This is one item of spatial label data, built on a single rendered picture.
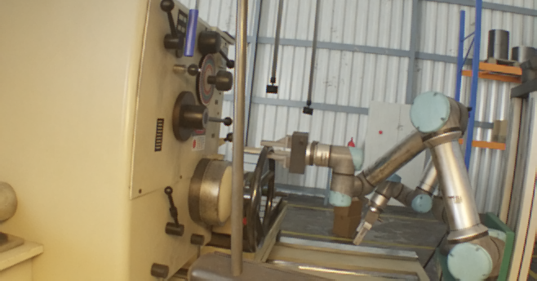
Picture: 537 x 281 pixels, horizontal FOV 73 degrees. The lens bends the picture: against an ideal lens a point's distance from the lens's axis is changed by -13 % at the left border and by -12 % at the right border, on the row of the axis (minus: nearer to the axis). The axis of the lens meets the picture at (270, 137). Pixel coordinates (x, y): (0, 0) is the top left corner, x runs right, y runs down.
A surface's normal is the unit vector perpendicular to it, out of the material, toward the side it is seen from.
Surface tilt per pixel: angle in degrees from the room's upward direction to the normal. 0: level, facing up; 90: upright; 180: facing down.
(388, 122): 90
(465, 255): 97
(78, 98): 90
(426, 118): 83
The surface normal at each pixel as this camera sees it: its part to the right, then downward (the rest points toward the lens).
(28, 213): -0.15, 0.03
